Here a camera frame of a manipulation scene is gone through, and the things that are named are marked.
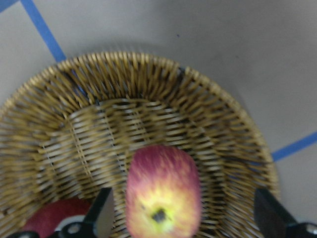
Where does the woven wicker basket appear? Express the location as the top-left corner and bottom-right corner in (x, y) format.
(0, 52), (279, 238)

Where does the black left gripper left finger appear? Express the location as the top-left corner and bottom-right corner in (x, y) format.
(8, 188), (114, 238)

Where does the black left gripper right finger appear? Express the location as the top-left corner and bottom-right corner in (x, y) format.
(254, 188), (317, 238)

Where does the red yellow apple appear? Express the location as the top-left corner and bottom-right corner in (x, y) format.
(125, 145), (202, 238)

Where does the dark red apple in basket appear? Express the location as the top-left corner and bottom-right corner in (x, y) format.
(22, 198), (91, 238)

